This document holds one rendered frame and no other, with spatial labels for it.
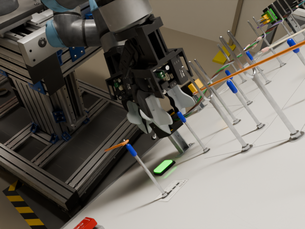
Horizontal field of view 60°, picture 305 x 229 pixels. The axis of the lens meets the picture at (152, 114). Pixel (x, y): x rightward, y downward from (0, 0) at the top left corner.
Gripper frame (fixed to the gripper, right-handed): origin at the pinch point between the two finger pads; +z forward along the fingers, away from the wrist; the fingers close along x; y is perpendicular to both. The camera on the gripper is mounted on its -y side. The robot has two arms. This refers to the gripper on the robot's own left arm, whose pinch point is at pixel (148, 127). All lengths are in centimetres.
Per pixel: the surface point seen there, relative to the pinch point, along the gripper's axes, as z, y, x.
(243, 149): 7.7, 23.2, 23.2
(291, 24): -20, -48, 44
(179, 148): 6.5, 8.0, 9.1
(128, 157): 12, -104, -70
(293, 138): 7.3, 27.0, 29.2
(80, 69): -82, -155, -123
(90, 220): 11.8, 26.2, -2.5
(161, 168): 8.8, 12.6, 5.8
